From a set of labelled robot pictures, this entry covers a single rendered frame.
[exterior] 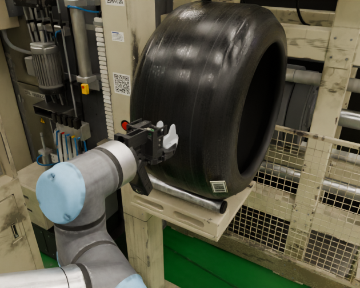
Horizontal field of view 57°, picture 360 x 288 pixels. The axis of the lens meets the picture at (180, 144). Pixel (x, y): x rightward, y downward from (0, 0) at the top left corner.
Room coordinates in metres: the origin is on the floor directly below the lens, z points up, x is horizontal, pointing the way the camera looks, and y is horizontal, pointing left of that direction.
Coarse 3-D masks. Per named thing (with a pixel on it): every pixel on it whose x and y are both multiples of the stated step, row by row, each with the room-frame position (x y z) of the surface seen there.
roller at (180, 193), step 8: (152, 176) 0.98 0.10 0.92; (152, 184) 0.95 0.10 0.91; (160, 184) 0.94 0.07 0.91; (168, 184) 0.93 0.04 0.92; (168, 192) 0.92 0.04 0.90; (176, 192) 0.90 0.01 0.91; (184, 192) 0.89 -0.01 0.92; (192, 200) 0.87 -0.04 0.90; (200, 200) 0.86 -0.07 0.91; (208, 200) 0.85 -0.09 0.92; (216, 200) 0.84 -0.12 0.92; (224, 200) 0.85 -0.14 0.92; (208, 208) 0.84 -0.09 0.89; (216, 208) 0.82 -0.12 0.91; (224, 208) 0.82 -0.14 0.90
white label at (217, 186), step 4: (212, 184) 0.72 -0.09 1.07; (216, 184) 0.72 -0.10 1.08; (220, 184) 0.72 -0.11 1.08; (224, 184) 0.71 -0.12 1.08; (212, 188) 0.73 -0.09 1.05; (216, 188) 0.73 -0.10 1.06; (220, 188) 0.73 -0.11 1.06; (224, 188) 0.72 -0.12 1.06; (216, 192) 0.74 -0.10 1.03; (220, 192) 0.73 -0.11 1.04; (224, 192) 0.73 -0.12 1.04
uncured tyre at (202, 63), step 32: (160, 32) 0.91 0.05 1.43; (192, 32) 0.86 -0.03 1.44; (224, 32) 0.83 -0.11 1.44; (256, 32) 0.86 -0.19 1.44; (160, 64) 0.83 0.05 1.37; (192, 64) 0.79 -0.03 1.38; (224, 64) 0.77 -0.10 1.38; (256, 64) 0.83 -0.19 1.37; (160, 96) 0.78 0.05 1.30; (192, 96) 0.74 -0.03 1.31; (224, 96) 0.73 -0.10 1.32; (256, 96) 1.22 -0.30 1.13; (192, 128) 0.72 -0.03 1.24; (224, 128) 0.71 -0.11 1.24; (256, 128) 1.16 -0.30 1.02; (192, 160) 0.71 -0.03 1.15; (224, 160) 0.71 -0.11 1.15; (256, 160) 0.98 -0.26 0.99; (192, 192) 0.82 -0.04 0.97
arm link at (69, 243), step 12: (60, 228) 0.42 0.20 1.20; (72, 228) 0.41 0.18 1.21; (84, 228) 0.42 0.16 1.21; (96, 228) 0.43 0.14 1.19; (60, 240) 0.42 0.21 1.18; (72, 240) 0.41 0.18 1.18; (84, 240) 0.41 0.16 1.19; (96, 240) 0.41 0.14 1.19; (108, 240) 0.41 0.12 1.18; (60, 252) 0.41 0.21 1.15; (72, 252) 0.39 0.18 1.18; (60, 264) 0.42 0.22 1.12
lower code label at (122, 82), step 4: (116, 76) 1.11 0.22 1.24; (120, 76) 1.10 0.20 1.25; (124, 76) 1.09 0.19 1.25; (128, 76) 1.09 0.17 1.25; (116, 80) 1.11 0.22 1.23; (120, 80) 1.10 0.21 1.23; (124, 80) 1.09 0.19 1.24; (128, 80) 1.09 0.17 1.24; (116, 84) 1.11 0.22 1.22; (120, 84) 1.10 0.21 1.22; (124, 84) 1.10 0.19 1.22; (128, 84) 1.09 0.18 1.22; (116, 88) 1.12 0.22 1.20; (120, 88) 1.11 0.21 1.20; (124, 88) 1.10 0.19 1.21; (128, 88) 1.09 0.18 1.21; (116, 92) 1.12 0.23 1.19; (120, 92) 1.11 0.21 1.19; (124, 92) 1.10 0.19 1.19; (128, 92) 1.09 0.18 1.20
